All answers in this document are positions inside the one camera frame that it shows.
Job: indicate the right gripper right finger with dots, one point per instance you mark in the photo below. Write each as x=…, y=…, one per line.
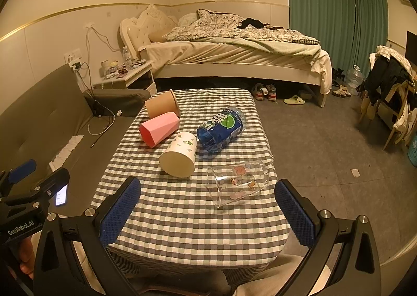
x=356, y=271

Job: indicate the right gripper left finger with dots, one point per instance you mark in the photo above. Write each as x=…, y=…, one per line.
x=57, y=268

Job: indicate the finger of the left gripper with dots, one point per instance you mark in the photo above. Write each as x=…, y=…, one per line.
x=21, y=172

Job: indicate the white leaf-print paper cup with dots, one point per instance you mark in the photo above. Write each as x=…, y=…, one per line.
x=178, y=160

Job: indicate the pink faceted cup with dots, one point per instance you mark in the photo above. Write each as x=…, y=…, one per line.
x=157, y=129

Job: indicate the brown paper cup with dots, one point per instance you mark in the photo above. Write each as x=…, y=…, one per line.
x=164, y=102

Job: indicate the lit smartphone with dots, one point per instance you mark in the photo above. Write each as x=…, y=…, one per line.
x=60, y=197

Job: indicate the white paper strip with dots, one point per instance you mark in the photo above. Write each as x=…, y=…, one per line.
x=65, y=152

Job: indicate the grey sofa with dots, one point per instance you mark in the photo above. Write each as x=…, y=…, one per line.
x=41, y=122

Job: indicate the grey checked tablecloth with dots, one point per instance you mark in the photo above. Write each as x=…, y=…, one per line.
x=175, y=227

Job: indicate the clear glass with stickers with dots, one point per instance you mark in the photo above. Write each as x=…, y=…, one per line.
x=227, y=184

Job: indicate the white bedside table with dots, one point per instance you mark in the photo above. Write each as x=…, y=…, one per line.
x=140, y=77

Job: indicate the green slipper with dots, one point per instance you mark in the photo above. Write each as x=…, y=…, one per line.
x=294, y=101

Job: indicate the wooden chair with clothes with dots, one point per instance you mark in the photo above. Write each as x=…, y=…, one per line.
x=391, y=83

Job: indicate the large water jug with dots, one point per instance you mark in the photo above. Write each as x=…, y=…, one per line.
x=353, y=79

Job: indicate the blue label plastic bottle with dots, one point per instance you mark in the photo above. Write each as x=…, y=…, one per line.
x=217, y=132

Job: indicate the sneakers under bed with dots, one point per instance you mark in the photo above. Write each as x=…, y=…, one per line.
x=261, y=92

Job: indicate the bed with cream sheets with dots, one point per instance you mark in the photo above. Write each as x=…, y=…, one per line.
x=224, y=57

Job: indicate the patterned duvet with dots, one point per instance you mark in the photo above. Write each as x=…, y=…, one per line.
x=228, y=25

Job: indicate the green curtain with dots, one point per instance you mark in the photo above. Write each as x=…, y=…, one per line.
x=349, y=30

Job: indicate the wall power strip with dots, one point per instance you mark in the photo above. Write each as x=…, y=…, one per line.
x=75, y=64

